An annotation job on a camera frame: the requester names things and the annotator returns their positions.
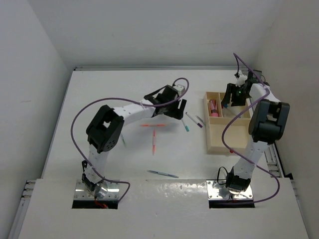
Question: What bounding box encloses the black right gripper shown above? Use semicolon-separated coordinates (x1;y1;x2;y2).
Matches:
222;83;252;107

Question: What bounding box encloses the pink eraser roll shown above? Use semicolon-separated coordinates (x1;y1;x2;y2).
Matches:
208;99;221;117

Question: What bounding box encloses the orange highlighter pen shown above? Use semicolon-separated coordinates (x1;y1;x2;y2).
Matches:
140;123;168;127

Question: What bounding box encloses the orange highlighter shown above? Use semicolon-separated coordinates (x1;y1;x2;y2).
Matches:
152;128;156;156

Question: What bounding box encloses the clear blue ballpoint pen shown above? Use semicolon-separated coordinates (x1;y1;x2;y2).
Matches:
147;170;179;179

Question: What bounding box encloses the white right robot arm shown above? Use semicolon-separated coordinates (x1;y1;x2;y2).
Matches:
221;72;290;192

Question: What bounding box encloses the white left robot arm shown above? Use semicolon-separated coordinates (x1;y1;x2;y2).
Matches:
82;83;189;192

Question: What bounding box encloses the beige compartment tray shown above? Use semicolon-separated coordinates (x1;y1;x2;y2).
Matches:
203;92;253;155

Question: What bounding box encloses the teal capped white marker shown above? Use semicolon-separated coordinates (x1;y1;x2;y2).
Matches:
181;119;189;132

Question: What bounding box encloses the purple capped white marker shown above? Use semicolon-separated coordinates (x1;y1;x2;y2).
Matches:
185;112;203;128

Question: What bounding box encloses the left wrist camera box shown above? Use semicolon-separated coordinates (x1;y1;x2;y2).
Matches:
173;85;186;96

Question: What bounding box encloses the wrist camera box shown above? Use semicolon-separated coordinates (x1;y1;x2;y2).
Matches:
235;74;248;87
173;85;186;96

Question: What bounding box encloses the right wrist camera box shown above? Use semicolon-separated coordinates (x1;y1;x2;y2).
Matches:
235;74;248;87

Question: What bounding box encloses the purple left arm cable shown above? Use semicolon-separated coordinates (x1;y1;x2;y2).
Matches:
71;77;190;201

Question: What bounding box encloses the aluminium rail back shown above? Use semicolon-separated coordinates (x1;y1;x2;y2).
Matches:
73;66;237;71

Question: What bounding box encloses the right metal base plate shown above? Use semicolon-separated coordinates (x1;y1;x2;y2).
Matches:
206;180;253;201

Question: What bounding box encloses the metal base plate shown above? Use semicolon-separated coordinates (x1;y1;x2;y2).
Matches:
73;180;120;201
206;180;253;201

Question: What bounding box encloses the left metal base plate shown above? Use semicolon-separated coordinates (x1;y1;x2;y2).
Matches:
73;180;120;201

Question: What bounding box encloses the aluminium rail left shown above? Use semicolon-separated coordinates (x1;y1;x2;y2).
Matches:
8;180;36;239

